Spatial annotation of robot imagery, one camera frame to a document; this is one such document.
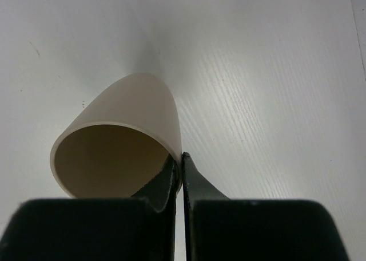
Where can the beige plastic cup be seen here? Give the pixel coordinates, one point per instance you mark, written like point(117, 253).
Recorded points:
point(120, 141)

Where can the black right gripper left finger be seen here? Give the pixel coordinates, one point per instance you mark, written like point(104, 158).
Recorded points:
point(140, 227)

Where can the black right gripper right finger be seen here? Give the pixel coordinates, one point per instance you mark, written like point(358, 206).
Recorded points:
point(219, 228)

